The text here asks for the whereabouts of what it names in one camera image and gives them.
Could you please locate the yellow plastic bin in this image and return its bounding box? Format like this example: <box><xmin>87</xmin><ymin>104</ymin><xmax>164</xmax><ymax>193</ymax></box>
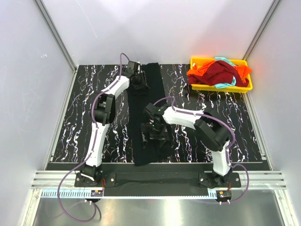
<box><xmin>187</xmin><ymin>56</ymin><xmax>253</xmax><ymax>93</ymax></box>

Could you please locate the aluminium frame post left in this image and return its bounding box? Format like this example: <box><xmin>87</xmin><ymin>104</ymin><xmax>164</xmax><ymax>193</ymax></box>
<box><xmin>32</xmin><ymin>0</ymin><xmax>78</xmax><ymax>73</ymax></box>

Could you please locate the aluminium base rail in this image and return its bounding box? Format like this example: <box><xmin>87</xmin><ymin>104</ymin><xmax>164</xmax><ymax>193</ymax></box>
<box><xmin>31</xmin><ymin>171</ymin><xmax>286</xmax><ymax>189</ymax></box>

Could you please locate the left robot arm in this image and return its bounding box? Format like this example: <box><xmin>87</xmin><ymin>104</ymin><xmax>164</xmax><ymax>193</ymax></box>
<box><xmin>75</xmin><ymin>61</ymin><xmax>148</xmax><ymax>187</ymax></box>

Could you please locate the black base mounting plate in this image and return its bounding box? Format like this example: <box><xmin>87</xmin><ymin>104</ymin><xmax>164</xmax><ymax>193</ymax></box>
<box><xmin>75</xmin><ymin>163</ymin><xmax>241</xmax><ymax>198</ymax></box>

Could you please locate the aluminium frame post right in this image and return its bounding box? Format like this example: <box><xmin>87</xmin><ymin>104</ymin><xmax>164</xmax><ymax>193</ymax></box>
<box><xmin>242</xmin><ymin>0</ymin><xmax>282</xmax><ymax>61</ymax></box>

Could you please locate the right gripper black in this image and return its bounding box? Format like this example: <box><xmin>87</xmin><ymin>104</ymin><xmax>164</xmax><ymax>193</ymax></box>
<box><xmin>141</xmin><ymin>122</ymin><xmax>169</xmax><ymax>147</ymax></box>

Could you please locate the orange t shirt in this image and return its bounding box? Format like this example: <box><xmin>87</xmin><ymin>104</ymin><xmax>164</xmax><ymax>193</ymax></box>
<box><xmin>186</xmin><ymin>61</ymin><xmax>253</xmax><ymax>83</ymax></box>

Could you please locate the aluminium frame post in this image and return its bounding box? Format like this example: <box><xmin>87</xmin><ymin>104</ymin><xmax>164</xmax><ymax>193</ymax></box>
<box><xmin>242</xmin><ymin>0</ymin><xmax>282</xmax><ymax>61</ymax></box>
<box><xmin>32</xmin><ymin>0</ymin><xmax>78</xmax><ymax>73</ymax></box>

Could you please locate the black t shirt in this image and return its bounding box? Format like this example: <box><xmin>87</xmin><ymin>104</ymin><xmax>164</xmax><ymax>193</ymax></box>
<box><xmin>127</xmin><ymin>62</ymin><xmax>174</xmax><ymax>167</ymax></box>

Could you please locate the dark red t shirt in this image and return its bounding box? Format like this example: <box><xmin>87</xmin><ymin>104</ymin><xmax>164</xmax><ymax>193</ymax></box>
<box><xmin>188</xmin><ymin>60</ymin><xmax>250</xmax><ymax>87</ymax></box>

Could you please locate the teal t shirt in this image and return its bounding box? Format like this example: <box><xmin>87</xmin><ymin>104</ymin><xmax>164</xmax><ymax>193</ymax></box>
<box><xmin>214</xmin><ymin>57</ymin><xmax>236</xmax><ymax>89</ymax></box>

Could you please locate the white slotted cable duct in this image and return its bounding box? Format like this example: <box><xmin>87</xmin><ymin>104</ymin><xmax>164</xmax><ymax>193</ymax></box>
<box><xmin>41</xmin><ymin>189</ymin><xmax>218</xmax><ymax>200</ymax></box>

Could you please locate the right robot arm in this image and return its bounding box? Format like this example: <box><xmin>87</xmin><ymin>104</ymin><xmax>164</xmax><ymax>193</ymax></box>
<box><xmin>141</xmin><ymin>103</ymin><xmax>236</xmax><ymax>188</ymax></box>

